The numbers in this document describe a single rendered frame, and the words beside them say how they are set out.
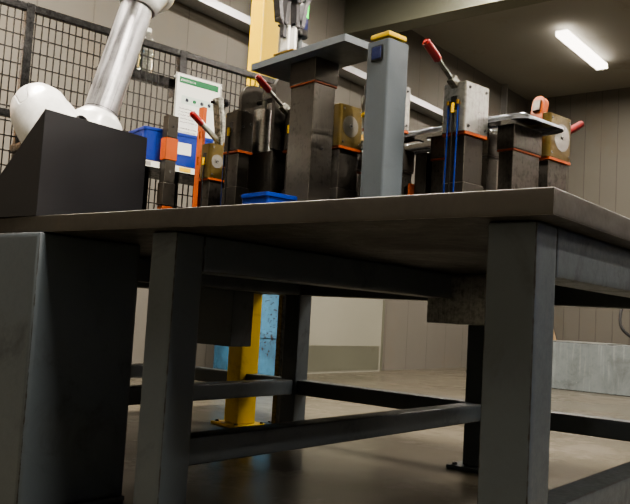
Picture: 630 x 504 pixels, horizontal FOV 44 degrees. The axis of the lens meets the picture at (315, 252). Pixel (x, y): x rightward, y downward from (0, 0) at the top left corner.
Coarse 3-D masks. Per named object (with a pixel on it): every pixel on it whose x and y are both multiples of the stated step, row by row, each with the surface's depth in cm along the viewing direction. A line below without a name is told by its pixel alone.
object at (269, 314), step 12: (264, 300) 524; (276, 300) 526; (264, 312) 524; (276, 312) 526; (264, 324) 523; (276, 324) 526; (264, 336) 522; (276, 336) 525; (216, 348) 540; (228, 348) 528; (264, 348) 522; (216, 360) 538; (264, 360) 522; (264, 372) 521
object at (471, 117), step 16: (448, 96) 185; (464, 96) 181; (480, 96) 185; (448, 112) 184; (464, 112) 181; (480, 112) 184; (448, 128) 184; (464, 128) 181; (480, 128) 184; (448, 144) 185; (464, 144) 181; (480, 144) 185; (448, 160) 184; (464, 160) 181; (480, 160) 185; (448, 176) 182; (464, 176) 181; (480, 176) 185; (448, 192) 182
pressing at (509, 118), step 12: (492, 120) 189; (504, 120) 191; (516, 120) 190; (528, 120) 190; (540, 120) 186; (408, 132) 209; (420, 132) 206; (432, 132) 203; (492, 132) 204; (552, 132) 198; (420, 144) 222
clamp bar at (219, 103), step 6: (216, 102) 266; (222, 102) 266; (228, 102) 268; (216, 108) 266; (222, 108) 266; (216, 114) 267; (222, 114) 266; (216, 120) 267; (222, 120) 266; (216, 126) 267; (222, 126) 266; (216, 132) 267; (222, 132) 266; (222, 138) 266
